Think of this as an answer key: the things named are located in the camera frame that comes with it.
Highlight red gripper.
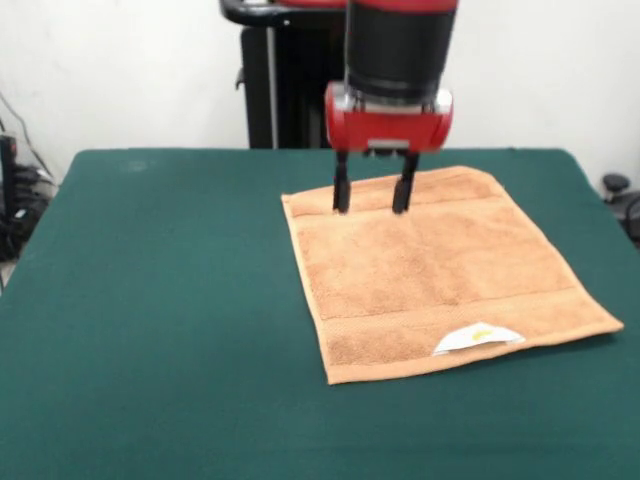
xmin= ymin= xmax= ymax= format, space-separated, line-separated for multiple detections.
xmin=323 ymin=82 xmax=455 ymax=215

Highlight orange terry towel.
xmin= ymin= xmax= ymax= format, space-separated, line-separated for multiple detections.
xmin=280 ymin=165 xmax=626 ymax=386

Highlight dark green table cloth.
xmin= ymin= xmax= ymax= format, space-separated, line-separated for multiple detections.
xmin=0 ymin=147 xmax=640 ymax=480

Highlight black box with red light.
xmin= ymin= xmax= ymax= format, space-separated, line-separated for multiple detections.
xmin=0 ymin=133 xmax=19 ymax=226

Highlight black robot pedestal with handle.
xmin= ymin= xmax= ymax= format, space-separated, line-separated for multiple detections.
xmin=218 ymin=0 xmax=351 ymax=150

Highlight black cable bundle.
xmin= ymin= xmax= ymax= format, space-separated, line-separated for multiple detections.
xmin=0 ymin=202 xmax=41 ymax=262

